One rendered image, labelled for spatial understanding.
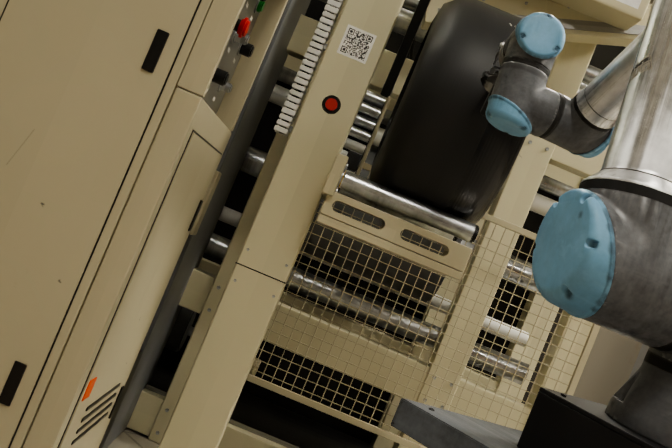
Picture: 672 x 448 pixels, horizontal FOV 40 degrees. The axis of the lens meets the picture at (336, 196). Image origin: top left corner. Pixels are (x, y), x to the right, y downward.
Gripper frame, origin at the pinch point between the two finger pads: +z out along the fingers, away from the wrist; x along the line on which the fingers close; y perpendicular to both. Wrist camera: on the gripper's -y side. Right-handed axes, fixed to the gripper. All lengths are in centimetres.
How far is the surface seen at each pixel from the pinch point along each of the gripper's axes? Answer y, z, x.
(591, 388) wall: -5, 641, -258
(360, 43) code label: 5.5, 20.1, 32.0
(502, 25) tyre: 18.6, 7.5, 2.9
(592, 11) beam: 50, 50, -24
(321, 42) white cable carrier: 2.4, 21.6, 40.9
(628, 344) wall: 47, 656, -281
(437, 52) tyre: 5.0, 3.3, 14.6
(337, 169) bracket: -26.8, 12.3, 25.2
